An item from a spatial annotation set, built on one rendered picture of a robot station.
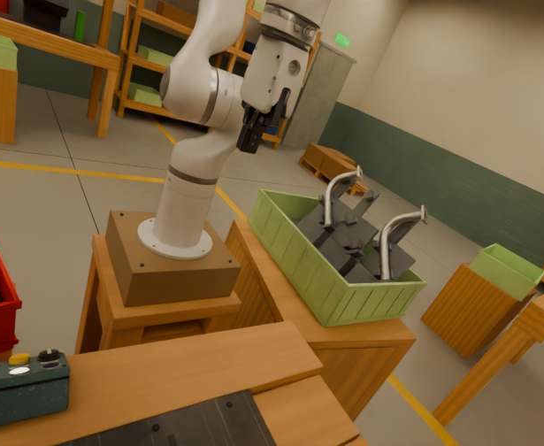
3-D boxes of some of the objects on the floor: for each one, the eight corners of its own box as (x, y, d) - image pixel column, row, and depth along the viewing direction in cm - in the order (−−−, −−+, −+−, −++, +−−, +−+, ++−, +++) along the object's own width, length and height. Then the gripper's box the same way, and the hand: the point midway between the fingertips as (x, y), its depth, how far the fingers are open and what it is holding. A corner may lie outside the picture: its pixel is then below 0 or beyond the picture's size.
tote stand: (186, 343, 178) (233, 218, 146) (271, 341, 202) (327, 233, 171) (211, 489, 124) (294, 342, 93) (322, 463, 149) (418, 339, 117)
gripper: (242, 16, 51) (209, 130, 59) (294, 30, 41) (245, 165, 48) (280, 35, 56) (245, 139, 63) (336, 52, 45) (285, 173, 53)
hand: (249, 139), depth 55 cm, fingers closed
